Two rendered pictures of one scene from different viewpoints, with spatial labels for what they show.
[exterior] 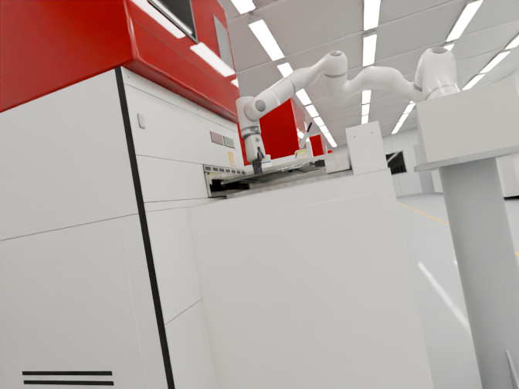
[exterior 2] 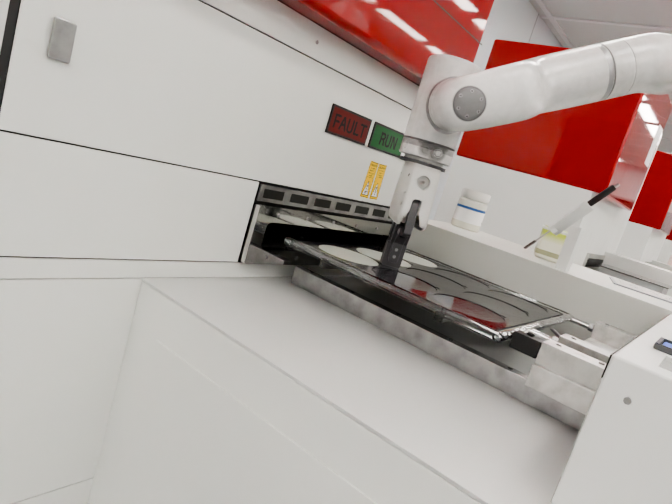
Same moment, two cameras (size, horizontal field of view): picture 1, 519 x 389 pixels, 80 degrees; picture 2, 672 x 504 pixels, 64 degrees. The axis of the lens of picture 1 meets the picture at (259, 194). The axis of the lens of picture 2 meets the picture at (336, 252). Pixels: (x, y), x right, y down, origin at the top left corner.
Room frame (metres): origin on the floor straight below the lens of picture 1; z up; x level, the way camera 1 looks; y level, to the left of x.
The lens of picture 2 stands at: (0.42, -0.18, 1.05)
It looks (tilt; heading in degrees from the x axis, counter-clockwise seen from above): 10 degrees down; 17
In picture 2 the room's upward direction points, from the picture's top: 17 degrees clockwise
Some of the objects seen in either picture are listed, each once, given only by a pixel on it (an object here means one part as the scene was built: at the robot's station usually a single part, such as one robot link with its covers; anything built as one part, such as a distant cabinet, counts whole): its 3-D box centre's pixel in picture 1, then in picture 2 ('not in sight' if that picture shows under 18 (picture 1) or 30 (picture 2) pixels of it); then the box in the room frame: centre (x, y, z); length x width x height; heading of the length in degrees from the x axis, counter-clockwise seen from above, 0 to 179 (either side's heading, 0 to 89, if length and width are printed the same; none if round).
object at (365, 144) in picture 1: (364, 157); (670, 397); (1.15, -0.41, 0.89); 0.55 x 0.09 x 0.14; 162
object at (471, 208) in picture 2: (265, 164); (470, 210); (1.79, -0.07, 1.01); 0.07 x 0.07 x 0.10
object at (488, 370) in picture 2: (286, 186); (420, 336); (1.19, -0.11, 0.84); 0.50 x 0.02 x 0.03; 72
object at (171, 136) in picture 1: (204, 153); (283, 156); (1.21, 0.19, 1.02); 0.81 x 0.03 x 0.40; 162
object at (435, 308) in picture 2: (264, 173); (379, 282); (1.15, -0.03, 0.90); 0.37 x 0.01 x 0.01; 72
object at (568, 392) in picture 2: (340, 170); (593, 368); (1.26, -0.34, 0.87); 0.36 x 0.08 x 0.03; 162
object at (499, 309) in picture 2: (276, 174); (435, 280); (1.32, -0.09, 0.90); 0.34 x 0.34 x 0.01; 72
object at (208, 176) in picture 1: (230, 184); (333, 240); (1.37, 0.12, 0.89); 0.44 x 0.02 x 0.10; 162
